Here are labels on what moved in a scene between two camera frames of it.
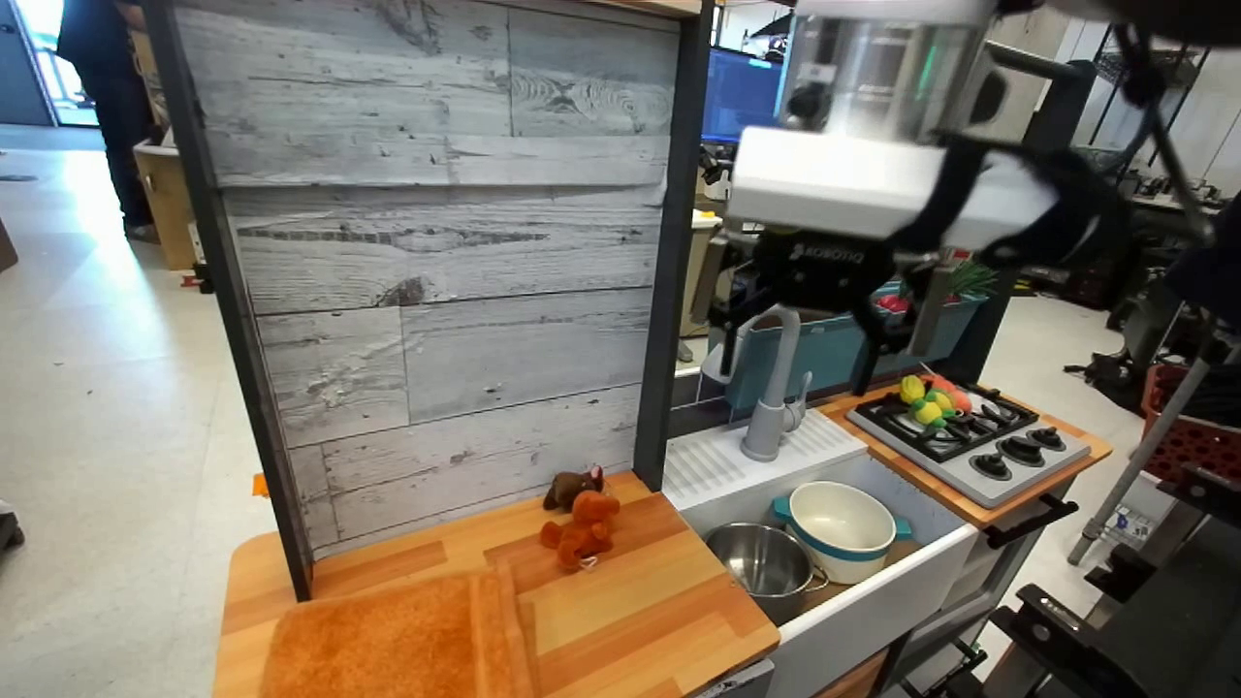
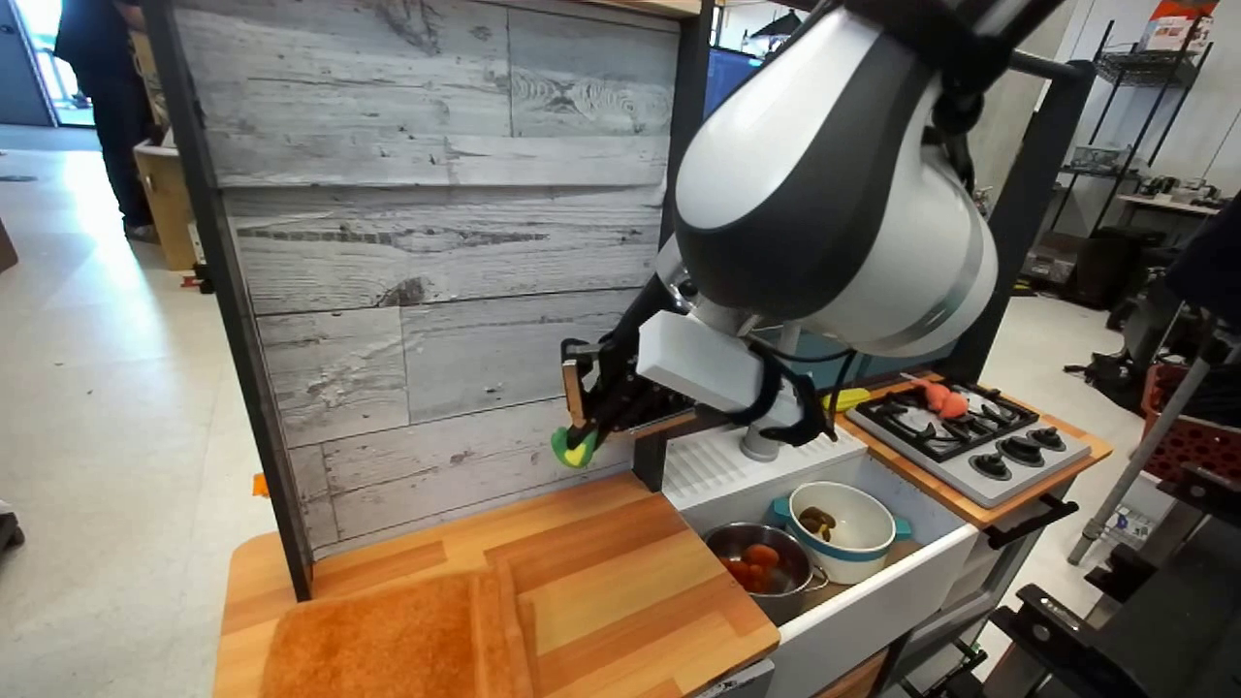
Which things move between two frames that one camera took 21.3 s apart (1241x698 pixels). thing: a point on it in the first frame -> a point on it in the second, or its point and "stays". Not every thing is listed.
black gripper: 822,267 -> 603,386
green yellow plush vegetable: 932,403 -> 573,453
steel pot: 764,559 stays
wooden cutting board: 417,636 stays
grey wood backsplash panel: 454,218 stays
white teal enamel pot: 846,530 stays
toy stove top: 984,453 stays
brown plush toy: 566,482 -> 819,519
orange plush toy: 587,533 -> 759,566
